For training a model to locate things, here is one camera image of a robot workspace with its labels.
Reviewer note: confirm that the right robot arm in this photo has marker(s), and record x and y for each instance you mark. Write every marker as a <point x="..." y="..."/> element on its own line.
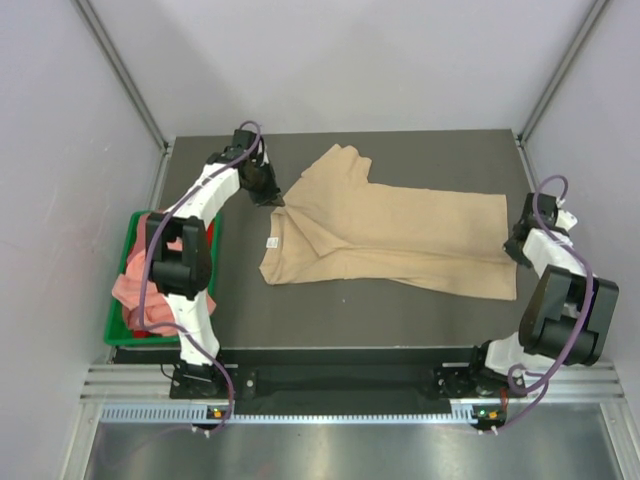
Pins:
<point x="539" y="241"/>

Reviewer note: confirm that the beige t shirt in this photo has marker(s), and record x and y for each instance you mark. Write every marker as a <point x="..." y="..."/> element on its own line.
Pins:
<point x="336" y="224"/>

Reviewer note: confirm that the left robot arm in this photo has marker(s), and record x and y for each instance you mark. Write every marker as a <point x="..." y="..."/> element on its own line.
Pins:
<point x="178" y="259"/>

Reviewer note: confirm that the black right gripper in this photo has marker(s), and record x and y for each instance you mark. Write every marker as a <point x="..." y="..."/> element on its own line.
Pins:
<point x="510" y="247"/>

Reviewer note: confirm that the right aluminium frame post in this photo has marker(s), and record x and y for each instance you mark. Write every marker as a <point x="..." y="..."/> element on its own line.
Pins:
<point x="594" y="13"/>

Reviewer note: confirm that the left aluminium frame post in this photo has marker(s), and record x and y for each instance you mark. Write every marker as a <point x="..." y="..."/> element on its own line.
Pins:
<point x="95" y="25"/>

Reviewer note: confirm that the green plastic bin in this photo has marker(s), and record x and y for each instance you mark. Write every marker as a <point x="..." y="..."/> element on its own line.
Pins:
<point x="117" y="332"/>

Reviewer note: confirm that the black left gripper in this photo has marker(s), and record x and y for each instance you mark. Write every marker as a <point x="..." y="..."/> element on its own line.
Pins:
<point x="270" y="196"/>

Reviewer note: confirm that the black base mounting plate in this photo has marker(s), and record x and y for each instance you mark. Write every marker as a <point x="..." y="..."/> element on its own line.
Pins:
<point x="350" y="381"/>

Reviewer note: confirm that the aluminium frame post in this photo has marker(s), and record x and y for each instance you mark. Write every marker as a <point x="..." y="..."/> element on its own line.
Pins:
<point x="594" y="13"/>
<point x="95" y="25"/>

